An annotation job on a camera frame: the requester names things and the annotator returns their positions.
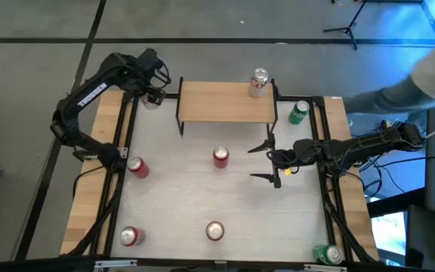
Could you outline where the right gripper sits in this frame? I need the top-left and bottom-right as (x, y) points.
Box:
(247, 131), (310, 189)

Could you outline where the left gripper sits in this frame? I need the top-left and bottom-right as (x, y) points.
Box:
(134, 48), (171, 107)

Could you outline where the silver soda can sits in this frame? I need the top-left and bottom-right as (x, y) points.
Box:
(141, 94), (162, 110)

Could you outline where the red Fanta can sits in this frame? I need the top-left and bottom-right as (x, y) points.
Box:
(212, 146), (230, 169)

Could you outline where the green Sprite can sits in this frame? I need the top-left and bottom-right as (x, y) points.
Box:
(288, 100), (311, 125)
(312, 243), (344, 266)

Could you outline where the red Coke can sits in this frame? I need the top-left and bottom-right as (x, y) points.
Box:
(126, 155), (151, 179)

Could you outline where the silver Diet Coke can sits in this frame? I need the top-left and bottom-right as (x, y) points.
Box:
(248, 66), (270, 98)

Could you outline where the white tabletop sheet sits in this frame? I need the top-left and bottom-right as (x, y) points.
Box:
(110, 97), (332, 262)

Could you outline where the red soda can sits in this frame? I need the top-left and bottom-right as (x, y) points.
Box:
(119, 225), (147, 247)
(205, 221), (226, 242)

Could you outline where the silver mounting plate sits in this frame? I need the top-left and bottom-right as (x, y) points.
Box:
(94, 259), (138, 270)
(304, 264), (349, 272)

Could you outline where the lit monitor screen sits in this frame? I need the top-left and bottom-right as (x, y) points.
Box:
(370, 211), (407, 261)

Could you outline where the person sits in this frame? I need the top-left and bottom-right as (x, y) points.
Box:
(344, 32), (435, 116)

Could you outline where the black tripod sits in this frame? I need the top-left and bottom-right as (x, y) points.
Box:
(322, 0), (369, 51)

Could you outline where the wooden shelf with black frame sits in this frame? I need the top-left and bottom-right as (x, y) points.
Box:
(175, 76), (279, 138)

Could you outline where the black aluminium table frame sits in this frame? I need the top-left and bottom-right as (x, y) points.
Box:
(88, 91), (377, 265)

